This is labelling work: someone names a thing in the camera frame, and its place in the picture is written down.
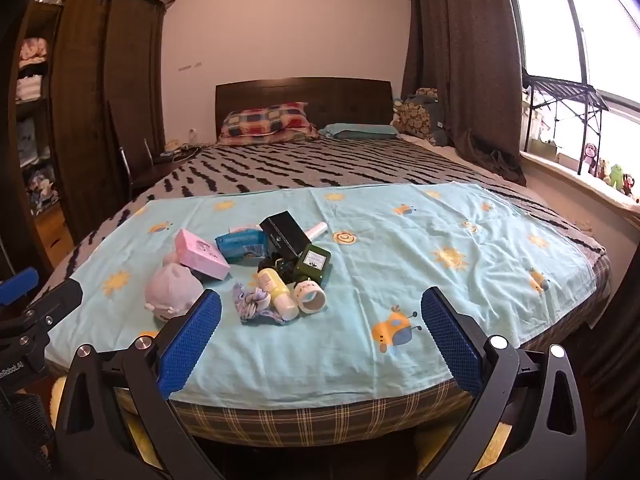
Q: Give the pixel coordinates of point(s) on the brown circle patterned cushion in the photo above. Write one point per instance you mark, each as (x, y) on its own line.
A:
(412, 115)

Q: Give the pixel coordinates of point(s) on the lavender plush toy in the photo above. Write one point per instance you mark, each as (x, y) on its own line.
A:
(170, 287)

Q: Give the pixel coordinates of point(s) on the plaid bed mattress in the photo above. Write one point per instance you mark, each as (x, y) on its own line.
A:
(300, 420)

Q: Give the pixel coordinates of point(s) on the white plastic spool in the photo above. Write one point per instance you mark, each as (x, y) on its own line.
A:
(310, 299)

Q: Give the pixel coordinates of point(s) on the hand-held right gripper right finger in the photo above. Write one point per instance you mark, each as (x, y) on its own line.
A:
(450, 340)

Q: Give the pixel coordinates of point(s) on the purple patterned cloth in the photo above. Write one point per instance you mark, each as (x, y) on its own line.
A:
(250, 305)

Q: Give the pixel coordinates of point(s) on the red blue plaid pillow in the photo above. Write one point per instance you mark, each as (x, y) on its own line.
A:
(265, 122)

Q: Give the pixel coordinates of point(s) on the dark wooden wardrobe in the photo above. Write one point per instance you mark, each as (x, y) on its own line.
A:
(100, 110)

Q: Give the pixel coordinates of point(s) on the pink box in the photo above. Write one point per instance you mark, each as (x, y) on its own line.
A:
(200, 255)

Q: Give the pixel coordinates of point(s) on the blue tissue packet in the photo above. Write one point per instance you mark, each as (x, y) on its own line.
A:
(240, 245)

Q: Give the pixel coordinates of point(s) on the mixed coloured clothes pile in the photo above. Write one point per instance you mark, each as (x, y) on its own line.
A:
(41, 185)

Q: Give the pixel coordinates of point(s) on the brown curtain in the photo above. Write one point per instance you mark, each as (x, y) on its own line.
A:
(460, 60)

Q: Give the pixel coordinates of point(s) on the teal pillow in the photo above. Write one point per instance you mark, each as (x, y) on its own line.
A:
(357, 131)

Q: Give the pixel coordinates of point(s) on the white folded clothes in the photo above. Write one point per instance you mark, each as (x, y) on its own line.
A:
(27, 87)

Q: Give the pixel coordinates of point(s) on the black box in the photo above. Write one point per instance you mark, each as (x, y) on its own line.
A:
(282, 230)

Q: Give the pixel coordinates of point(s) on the white tube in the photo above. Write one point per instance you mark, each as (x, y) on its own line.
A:
(318, 231)

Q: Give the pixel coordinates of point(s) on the light blue printed sheet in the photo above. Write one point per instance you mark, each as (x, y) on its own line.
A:
(360, 285)

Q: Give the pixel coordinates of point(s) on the yellow bottle white cap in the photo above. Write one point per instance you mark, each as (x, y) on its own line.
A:
(274, 284)

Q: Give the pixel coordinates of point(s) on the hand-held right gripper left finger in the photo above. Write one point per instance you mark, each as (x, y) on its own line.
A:
(192, 340)

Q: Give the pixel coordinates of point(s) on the black folding drying rack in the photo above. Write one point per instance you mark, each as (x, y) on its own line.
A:
(565, 92)

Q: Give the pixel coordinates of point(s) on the small black gadget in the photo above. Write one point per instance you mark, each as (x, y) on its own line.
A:
(275, 265)

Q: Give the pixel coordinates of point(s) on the green frog plush toy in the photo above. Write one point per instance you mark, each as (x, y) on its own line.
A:
(616, 175)

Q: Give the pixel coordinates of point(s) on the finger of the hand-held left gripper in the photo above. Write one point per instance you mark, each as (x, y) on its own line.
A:
(55, 305)
(17, 287)

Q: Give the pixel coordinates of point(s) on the grey blue cushion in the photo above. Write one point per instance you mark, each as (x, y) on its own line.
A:
(436, 120)

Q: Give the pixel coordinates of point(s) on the metal frame chair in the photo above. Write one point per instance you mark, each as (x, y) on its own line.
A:
(125, 160)

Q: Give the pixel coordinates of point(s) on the blue folded clothes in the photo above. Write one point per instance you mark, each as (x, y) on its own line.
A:
(30, 145)

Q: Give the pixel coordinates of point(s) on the grey black striped blanket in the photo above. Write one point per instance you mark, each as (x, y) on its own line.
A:
(320, 165)

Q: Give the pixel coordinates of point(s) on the pink folded clothes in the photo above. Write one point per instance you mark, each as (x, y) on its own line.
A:
(32, 52)

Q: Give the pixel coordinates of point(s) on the dark wooden headboard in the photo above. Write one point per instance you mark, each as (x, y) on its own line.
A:
(345, 100)

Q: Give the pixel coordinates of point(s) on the window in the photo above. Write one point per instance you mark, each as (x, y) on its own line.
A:
(600, 35)

